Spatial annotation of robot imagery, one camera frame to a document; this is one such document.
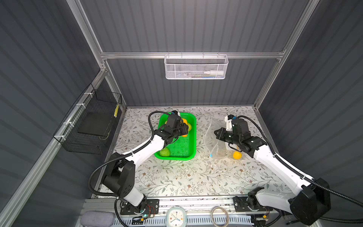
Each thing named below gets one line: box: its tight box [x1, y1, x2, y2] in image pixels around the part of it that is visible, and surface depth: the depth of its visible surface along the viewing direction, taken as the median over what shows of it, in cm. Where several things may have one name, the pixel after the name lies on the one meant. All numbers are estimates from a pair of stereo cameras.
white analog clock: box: [165, 206, 188, 227], surface depth 70 cm
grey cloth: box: [80, 210, 115, 227], surface depth 69 cm
